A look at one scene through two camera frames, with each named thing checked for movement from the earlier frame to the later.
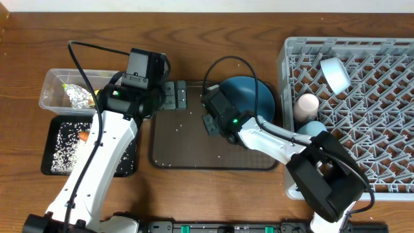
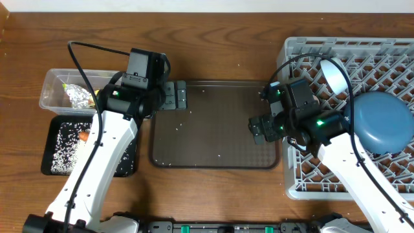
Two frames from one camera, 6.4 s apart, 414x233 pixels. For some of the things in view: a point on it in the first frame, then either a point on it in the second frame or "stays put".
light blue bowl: [336, 74] stays put
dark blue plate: [249, 95] → [383, 122]
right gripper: [213, 129] → [256, 127]
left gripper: [171, 103] stays put
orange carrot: [84, 135] stays put
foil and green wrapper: [79, 97] stays put
